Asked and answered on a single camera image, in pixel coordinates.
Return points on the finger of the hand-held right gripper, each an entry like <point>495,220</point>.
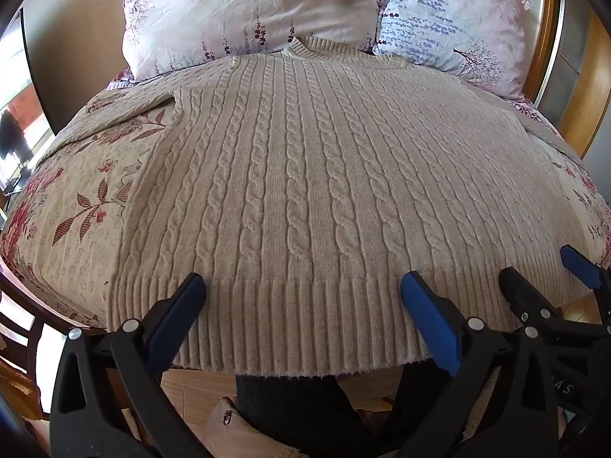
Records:
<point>520,291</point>
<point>582,265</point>

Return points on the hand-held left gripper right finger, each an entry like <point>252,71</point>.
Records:
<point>429,319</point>

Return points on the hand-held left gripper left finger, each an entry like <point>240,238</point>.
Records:
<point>177,314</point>

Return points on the person's dark trouser legs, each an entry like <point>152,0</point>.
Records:
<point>296,415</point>

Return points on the floral bedspread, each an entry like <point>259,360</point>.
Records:
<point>81,191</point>

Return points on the dark wooden chair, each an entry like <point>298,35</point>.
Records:
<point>19,315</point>

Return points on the window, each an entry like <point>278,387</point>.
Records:
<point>19,105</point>

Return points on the blue floral pillow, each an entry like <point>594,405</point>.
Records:
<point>458,24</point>

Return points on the pink floral pillow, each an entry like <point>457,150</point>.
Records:
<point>229,4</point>

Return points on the wooden headboard frame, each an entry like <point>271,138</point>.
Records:
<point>592,57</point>

